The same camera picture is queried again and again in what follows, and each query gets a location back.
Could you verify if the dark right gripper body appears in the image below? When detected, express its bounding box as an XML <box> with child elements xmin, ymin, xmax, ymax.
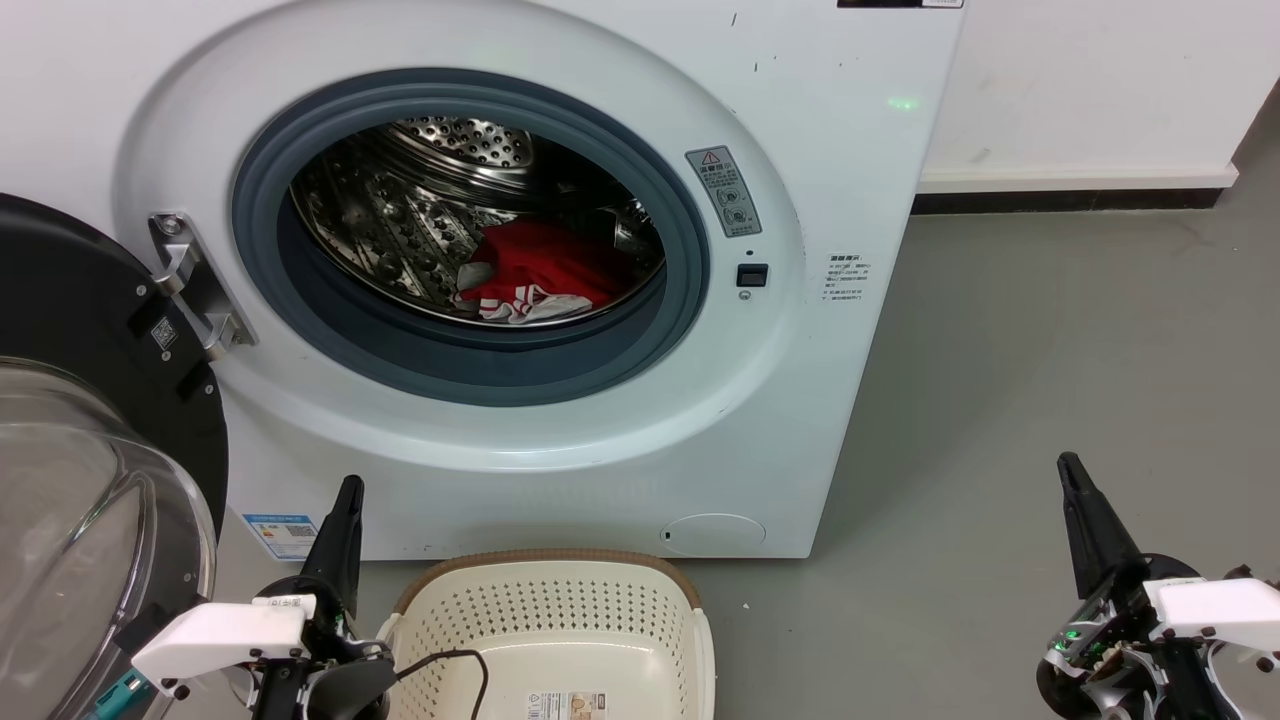
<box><xmin>1037</xmin><ymin>560</ymin><xmax>1241</xmax><ymax>720</ymax></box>

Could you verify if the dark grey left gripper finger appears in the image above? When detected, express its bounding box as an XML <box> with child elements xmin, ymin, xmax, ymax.
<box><xmin>300</xmin><ymin>476</ymin><xmax>366</xmax><ymax>621</ymax></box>

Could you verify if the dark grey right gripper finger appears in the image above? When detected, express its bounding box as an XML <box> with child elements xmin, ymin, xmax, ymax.
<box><xmin>1058</xmin><ymin>452</ymin><xmax>1151</xmax><ymax>601</ymax></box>

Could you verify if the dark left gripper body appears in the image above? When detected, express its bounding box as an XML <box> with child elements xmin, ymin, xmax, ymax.
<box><xmin>250</xmin><ymin>578</ymin><xmax>398</xmax><ymax>720</ymax></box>

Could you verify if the red and white garment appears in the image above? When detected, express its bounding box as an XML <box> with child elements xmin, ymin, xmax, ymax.
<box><xmin>455</xmin><ymin>218</ymin><xmax>641</xmax><ymax>325</ymax></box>

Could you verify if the cream perforated laundry basket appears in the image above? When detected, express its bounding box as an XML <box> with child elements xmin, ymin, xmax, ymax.
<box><xmin>378</xmin><ymin>548</ymin><xmax>717</xmax><ymax>720</ymax></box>

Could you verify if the stainless steel washing machine drum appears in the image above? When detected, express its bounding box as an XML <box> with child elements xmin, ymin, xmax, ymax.
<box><xmin>290</xmin><ymin>117</ymin><xmax>668</xmax><ymax>326</ymax></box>

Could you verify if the washing machine door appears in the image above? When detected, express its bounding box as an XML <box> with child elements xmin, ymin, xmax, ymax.
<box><xmin>0</xmin><ymin>193</ymin><xmax>231</xmax><ymax>720</ymax></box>

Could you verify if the blue energy label sticker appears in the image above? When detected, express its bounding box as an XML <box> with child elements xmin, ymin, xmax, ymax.
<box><xmin>243</xmin><ymin>514</ymin><xmax>319</xmax><ymax>561</ymax></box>

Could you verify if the grey rubber door gasket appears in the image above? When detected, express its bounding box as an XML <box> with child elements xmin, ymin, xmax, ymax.
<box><xmin>232</xmin><ymin>68</ymin><xmax>711</xmax><ymax>407</ymax></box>

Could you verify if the white front-load washing machine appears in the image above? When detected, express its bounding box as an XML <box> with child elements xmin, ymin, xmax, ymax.
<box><xmin>0</xmin><ymin>0</ymin><xmax>966</xmax><ymax>561</ymax></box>

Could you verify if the metal door hinge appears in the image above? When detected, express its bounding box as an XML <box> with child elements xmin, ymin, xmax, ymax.
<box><xmin>148</xmin><ymin>212</ymin><xmax>257</xmax><ymax>361</ymax></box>

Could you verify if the dark baseboard strip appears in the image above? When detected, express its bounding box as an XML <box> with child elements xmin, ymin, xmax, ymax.
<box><xmin>912</xmin><ymin>188</ymin><xmax>1226</xmax><ymax>215</ymax></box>

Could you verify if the printed text notice label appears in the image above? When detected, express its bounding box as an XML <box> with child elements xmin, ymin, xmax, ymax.
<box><xmin>824</xmin><ymin>252</ymin><xmax>871</xmax><ymax>304</ymax></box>

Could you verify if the round white filter cover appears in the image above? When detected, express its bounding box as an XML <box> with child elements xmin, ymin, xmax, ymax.
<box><xmin>660</xmin><ymin>513</ymin><xmax>767</xmax><ymax>558</ymax></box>

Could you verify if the grey warning sticker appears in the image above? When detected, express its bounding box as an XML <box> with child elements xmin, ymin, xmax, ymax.
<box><xmin>685</xmin><ymin>146</ymin><xmax>763</xmax><ymax>239</ymax></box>

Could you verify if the thin black cable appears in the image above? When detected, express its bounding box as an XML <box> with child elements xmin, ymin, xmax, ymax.
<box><xmin>395</xmin><ymin>650</ymin><xmax>491</xmax><ymax>720</ymax></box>

